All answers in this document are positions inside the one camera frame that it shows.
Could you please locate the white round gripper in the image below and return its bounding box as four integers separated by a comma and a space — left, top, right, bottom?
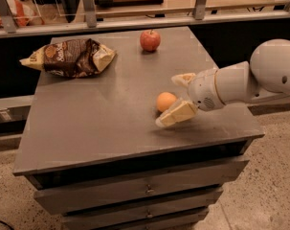
155, 69, 225, 127

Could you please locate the orange fruit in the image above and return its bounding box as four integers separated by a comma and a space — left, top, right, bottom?
156, 92, 177, 112

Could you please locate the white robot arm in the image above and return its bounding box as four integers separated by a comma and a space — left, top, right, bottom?
156, 39, 290, 127

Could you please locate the brown chip bag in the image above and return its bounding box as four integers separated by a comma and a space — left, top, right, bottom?
20, 38, 116, 78

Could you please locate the orange white plastic bag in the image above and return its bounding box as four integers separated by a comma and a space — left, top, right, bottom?
0, 0, 44, 28

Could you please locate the red apple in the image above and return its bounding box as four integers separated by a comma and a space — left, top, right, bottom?
140, 30, 161, 52

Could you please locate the top grey drawer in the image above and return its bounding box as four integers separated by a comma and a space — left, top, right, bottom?
34, 155, 248, 215

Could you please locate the grey drawer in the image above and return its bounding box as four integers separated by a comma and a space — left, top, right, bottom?
63, 187, 223, 230
98, 207, 209, 230
34, 155, 248, 215

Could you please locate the black wooden bar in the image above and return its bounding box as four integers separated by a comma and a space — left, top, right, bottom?
94, 0, 164, 8

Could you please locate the grey drawer cabinet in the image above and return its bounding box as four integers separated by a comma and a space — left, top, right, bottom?
13, 27, 263, 218

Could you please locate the bottom grey drawer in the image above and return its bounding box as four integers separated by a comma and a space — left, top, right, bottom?
98, 207, 209, 230

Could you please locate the middle grey drawer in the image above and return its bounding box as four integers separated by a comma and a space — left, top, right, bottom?
63, 187, 223, 230

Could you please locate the metal railing frame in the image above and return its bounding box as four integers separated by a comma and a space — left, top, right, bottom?
0, 0, 290, 38

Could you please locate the black floor cable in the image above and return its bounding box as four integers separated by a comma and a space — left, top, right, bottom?
0, 218, 15, 230

